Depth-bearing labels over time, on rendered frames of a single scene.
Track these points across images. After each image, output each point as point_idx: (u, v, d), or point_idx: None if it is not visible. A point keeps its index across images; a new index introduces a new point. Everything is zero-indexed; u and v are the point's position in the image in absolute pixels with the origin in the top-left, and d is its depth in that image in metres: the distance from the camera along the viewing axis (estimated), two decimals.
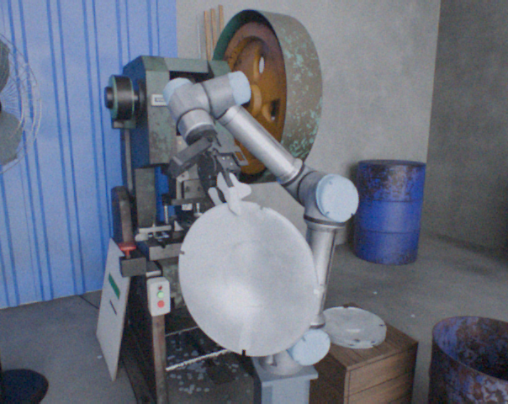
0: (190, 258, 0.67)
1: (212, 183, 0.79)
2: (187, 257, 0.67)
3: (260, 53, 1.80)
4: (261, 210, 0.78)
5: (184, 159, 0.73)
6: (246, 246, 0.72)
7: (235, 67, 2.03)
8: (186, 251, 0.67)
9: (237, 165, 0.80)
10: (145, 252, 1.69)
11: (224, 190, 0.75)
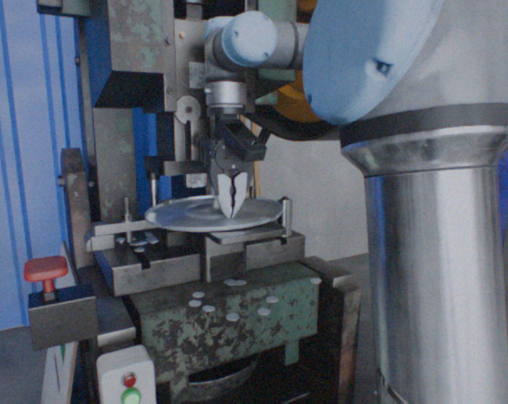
0: (245, 199, 0.92)
1: (225, 172, 0.72)
2: (246, 199, 0.92)
3: None
4: (268, 219, 0.74)
5: (262, 154, 0.68)
6: (239, 208, 0.81)
7: None
8: (251, 199, 0.92)
9: None
10: (107, 278, 0.77)
11: (240, 191, 0.74)
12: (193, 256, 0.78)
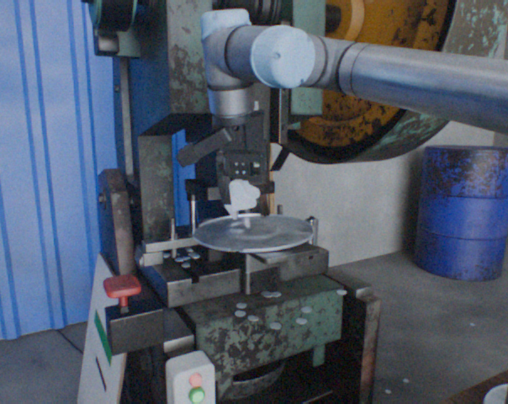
0: (261, 217, 1.04)
1: None
2: (261, 216, 1.05)
3: None
4: (309, 233, 0.89)
5: (185, 163, 0.68)
6: (273, 226, 0.93)
7: (340, 115, 1.14)
8: (266, 216, 1.05)
9: (252, 173, 0.67)
10: (159, 290, 0.88)
11: None
12: (234, 271, 0.89)
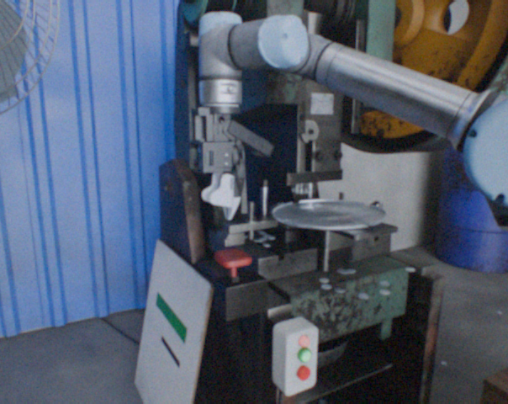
0: (320, 352, 1.18)
1: None
2: (321, 352, 1.18)
3: None
4: None
5: None
6: (309, 209, 1.03)
7: None
8: None
9: None
10: (245, 268, 0.96)
11: None
12: (313, 250, 0.97)
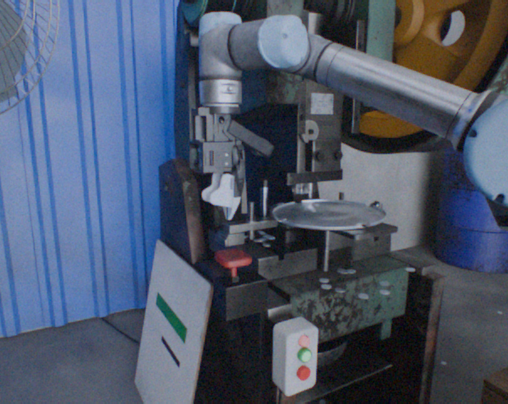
0: (320, 352, 1.18)
1: None
2: (321, 352, 1.18)
3: None
4: None
5: None
6: (318, 215, 0.96)
7: None
8: None
9: None
10: (245, 268, 0.96)
11: None
12: (313, 250, 0.97)
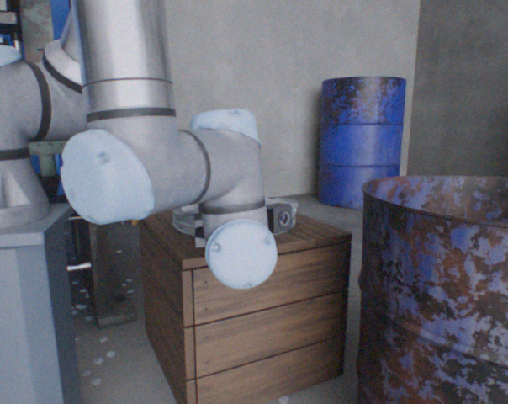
0: None
1: None
2: None
3: None
4: None
5: (277, 203, 0.64)
6: None
7: None
8: None
9: None
10: None
11: None
12: None
